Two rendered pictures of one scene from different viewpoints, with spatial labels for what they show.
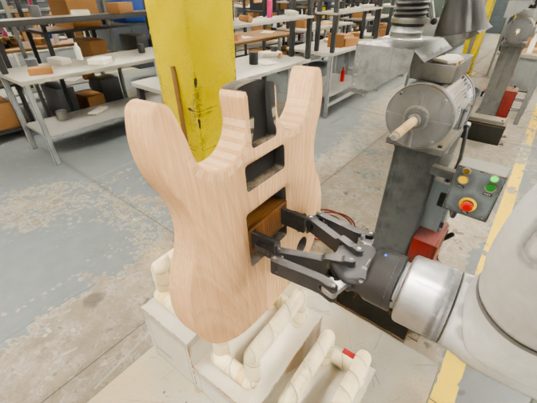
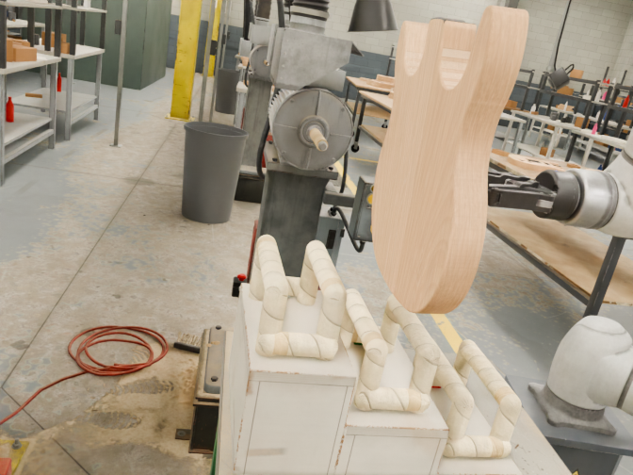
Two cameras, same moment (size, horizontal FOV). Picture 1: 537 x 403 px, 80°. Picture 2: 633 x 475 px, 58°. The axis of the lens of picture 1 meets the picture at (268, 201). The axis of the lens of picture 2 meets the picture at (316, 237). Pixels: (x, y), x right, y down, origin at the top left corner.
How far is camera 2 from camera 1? 0.75 m
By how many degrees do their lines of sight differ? 46
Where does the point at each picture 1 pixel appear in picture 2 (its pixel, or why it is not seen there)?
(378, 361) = not seen: hidden behind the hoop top
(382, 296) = (573, 198)
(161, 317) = (290, 368)
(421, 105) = (318, 114)
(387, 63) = (323, 54)
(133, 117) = (507, 19)
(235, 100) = (464, 31)
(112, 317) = not seen: outside the picture
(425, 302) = (603, 188)
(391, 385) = (475, 384)
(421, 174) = (307, 209)
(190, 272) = (483, 193)
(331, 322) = not seen: hidden behind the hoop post
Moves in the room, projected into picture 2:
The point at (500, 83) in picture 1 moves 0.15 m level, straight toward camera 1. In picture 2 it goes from (257, 125) to (259, 128)
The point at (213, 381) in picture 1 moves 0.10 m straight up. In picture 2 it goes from (382, 424) to (397, 364)
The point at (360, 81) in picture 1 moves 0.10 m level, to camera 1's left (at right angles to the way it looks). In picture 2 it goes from (290, 75) to (259, 72)
